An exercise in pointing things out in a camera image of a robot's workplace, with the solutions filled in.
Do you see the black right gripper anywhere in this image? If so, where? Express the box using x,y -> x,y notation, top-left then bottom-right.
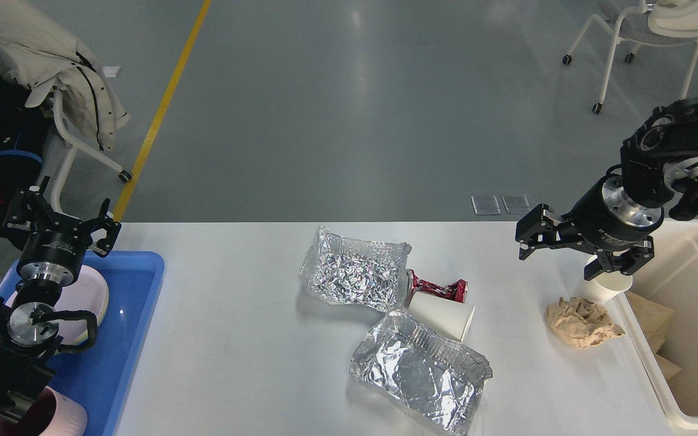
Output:
515,176 -> 666,280

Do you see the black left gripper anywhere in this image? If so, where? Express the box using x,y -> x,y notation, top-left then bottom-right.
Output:
4,176 -> 122,287

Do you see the white paper cup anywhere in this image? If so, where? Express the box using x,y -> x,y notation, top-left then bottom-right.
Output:
574,271 -> 633,304
409,292 -> 476,342

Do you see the pink plate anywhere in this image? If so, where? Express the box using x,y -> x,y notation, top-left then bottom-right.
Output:
5,265 -> 109,346

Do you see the pink ribbed mug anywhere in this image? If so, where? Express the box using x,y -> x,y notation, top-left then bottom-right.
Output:
0,386 -> 88,435

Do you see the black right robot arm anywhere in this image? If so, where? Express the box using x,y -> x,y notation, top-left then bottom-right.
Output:
515,97 -> 698,280

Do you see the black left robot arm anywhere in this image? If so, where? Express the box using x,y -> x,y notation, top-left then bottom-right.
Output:
0,177 -> 122,424

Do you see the white chair with jacket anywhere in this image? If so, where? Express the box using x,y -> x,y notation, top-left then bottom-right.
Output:
50,85 -> 134,213

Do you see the crumpled brown paper ball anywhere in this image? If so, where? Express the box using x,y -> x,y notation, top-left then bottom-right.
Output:
545,297 -> 625,349

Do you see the white plastic bin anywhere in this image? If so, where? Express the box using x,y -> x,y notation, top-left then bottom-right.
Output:
582,220 -> 698,430

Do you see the white paper cup lying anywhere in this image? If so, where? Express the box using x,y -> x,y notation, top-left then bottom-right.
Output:
409,292 -> 476,342

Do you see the blue plastic tray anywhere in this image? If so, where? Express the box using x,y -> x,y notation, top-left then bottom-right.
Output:
0,250 -> 165,436

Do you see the beige jacket on chair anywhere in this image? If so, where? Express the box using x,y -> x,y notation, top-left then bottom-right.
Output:
0,1 -> 128,151

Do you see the crumpled foil tray lower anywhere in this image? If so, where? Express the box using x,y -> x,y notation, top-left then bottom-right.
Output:
349,309 -> 493,435

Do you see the crumpled foil tray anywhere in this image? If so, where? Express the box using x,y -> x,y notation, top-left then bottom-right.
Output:
299,227 -> 412,312
349,309 -> 493,435

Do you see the crumpled foil tray upper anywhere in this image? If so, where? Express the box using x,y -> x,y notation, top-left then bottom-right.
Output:
299,227 -> 412,312

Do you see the white chair on casters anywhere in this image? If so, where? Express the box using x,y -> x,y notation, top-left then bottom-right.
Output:
562,1 -> 698,114

